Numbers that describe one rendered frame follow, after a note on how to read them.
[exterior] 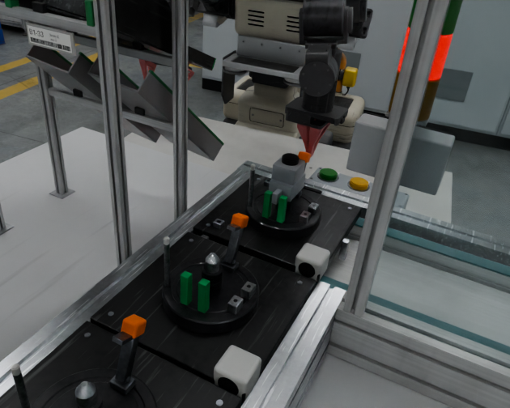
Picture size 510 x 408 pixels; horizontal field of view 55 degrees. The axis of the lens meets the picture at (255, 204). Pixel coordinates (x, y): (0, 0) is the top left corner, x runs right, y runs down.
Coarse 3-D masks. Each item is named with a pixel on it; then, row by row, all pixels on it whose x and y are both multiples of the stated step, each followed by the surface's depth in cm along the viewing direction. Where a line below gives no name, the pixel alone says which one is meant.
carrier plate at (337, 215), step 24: (240, 192) 98; (312, 192) 100; (216, 216) 90; (336, 216) 93; (216, 240) 85; (240, 240) 84; (264, 240) 85; (288, 240) 85; (312, 240) 86; (336, 240) 86; (288, 264) 80
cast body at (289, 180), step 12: (288, 156) 85; (276, 168) 84; (288, 168) 83; (300, 168) 85; (276, 180) 85; (288, 180) 84; (300, 180) 87; (276, 192) 84; (288, 192) 84; (276, 204) 84
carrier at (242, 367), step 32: (160, 256) 79; (192, 256) 79; (224, 256) 80; (128, 288) 72; (160, 288) 73; (192, 288) 70; (224, 288) 71; (256, 288) 71; (288, 288) 75; (96, 320) 66; (160, 320) 67; (192, 320) 65; (224, 320) 66; (256, 320) 69; (288, 320) 69; (160, 352) 63; (192, 352) 63; (224, 352) 63; (256, 352) 64; (224, 384) 59
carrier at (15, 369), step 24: (72, 336) 64; (96, 336) 64; (48, 360) 60; (72, 360) 61; (96, 360) 61; (144, 360) 61; (24, 384) 57; (48, 384) 57; (72, 384) 56; (96, 384) 56; (120, 384) 55; (144, 384) 56; (168, 384) 59; (192, 384) 59
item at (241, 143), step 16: (224, 128) 151; (240, 128) 152; (144, 144) 137; (160, 144) 138; (224, 144) 141; (240, 144) 142; (256, 144) 143; (272, 144) 143; (288, 144) 144; (320, 144) 146; (192, 160) 131; (208, 160) 132; (224, 160) 132; (240, 160) 133; (256, 160) 134; (272, 160) 135; (320, 160) 137; (336, 160) 138; (352, 176) 130; (368, 176) 131
